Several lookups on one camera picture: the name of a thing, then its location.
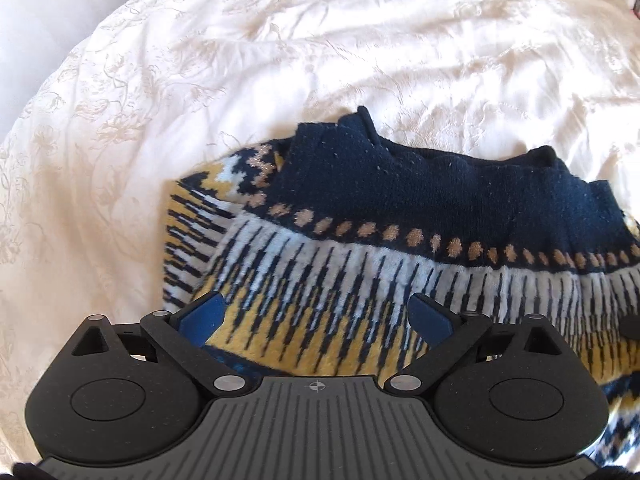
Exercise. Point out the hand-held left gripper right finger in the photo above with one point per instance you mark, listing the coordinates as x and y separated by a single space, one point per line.
430 321

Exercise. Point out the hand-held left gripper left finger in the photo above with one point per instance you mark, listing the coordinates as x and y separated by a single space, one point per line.
202 320

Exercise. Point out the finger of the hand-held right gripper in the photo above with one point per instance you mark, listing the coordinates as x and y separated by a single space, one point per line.
633 329

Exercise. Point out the navy yellow patterned knit sweater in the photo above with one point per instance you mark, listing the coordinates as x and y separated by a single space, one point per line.
400 220

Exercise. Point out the white embroidered bed duvet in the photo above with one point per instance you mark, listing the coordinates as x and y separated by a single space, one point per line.
250 60

